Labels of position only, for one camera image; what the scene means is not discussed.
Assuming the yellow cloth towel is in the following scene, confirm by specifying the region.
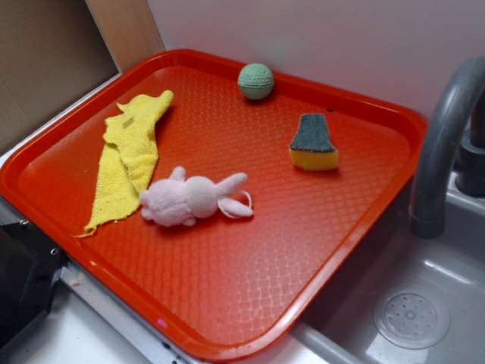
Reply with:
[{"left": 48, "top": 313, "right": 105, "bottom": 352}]
[{"left": 78, "top": 90, "right": 174, "bottom": 238}]

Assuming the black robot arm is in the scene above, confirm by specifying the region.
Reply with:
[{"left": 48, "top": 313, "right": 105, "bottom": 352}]
[{"left": 1, "top": 220, "right": 65, "bottom": 352}]

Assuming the yellow green sponge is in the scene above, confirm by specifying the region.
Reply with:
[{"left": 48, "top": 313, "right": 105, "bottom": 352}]
[{"left": 289, "top": 114, "right": 340, "bottom": 171}]

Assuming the dark faucet handle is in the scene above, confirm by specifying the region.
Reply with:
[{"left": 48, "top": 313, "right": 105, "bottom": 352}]
[{"left": 455, "top": 93, "right": 484, "bottom": 197}]

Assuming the red plastic tray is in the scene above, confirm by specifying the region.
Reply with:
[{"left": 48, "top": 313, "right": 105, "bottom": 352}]
[{"left": 1, "top": 50, "right": 427, "bottom": 362}]

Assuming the grey toy sink basin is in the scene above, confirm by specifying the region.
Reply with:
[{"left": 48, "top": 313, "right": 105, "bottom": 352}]
[{"left": 292, "top": 187, "right": 484, "bottom": 363}]

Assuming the brown cardboard panel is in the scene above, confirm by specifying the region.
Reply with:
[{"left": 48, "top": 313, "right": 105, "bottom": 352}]
[{"left": 1, "top": 1, "right": 117, "bottom": 152}]

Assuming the green ball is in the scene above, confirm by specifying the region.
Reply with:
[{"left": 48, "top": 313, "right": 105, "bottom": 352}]
[{"left": 237, "top": 63, "right": 274, "bottom": 100}]

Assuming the pink plush bunny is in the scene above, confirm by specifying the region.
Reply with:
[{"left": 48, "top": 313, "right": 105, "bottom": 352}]
[{"left": 139, "top": 167, "right": 254, "bottom": 228}]

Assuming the grey sink faucet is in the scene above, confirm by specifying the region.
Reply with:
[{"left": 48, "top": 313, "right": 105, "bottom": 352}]
[{"left": 409, "top": 56, "right": 484, "bottom": 238}]

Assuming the light wooden board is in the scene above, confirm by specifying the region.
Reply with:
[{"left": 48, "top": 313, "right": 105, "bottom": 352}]
[{"left": 86, "top": 0, "right": 165, "bottom": 73}]

